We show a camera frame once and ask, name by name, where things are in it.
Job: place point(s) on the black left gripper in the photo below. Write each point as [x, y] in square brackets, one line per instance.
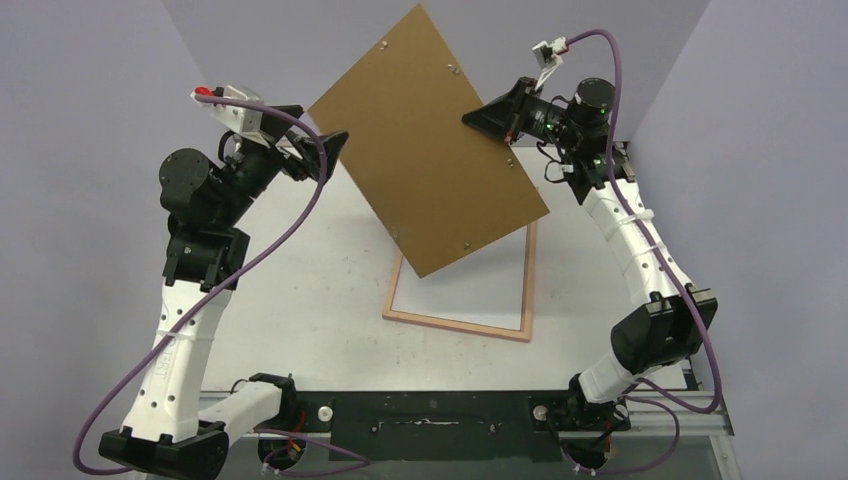
[308, 158]

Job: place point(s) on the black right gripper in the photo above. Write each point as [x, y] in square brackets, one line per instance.
[522, 116]

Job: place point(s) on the brown backing board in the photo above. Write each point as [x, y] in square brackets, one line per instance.
[441, 189]

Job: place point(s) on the blue landscape photo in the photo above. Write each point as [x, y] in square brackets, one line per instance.
[477, 291]

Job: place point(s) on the pink wooden photo frame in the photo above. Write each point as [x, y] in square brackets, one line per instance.
[526, 298]

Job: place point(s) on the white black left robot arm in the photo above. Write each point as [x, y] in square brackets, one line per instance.
[167, 432]

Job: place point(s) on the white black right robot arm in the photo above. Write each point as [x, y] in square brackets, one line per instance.
[671, 315]

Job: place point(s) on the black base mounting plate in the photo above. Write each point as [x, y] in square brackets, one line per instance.
[452, 425]

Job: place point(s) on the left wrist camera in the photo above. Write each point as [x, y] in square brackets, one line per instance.
[254, 125]

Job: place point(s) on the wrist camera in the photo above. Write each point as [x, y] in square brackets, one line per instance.
[254, 125]
[548, 55]

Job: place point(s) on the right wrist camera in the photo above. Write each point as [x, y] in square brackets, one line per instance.
[548, 55]

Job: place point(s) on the aluminium front rail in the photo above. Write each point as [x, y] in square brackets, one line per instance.
[643, 413]

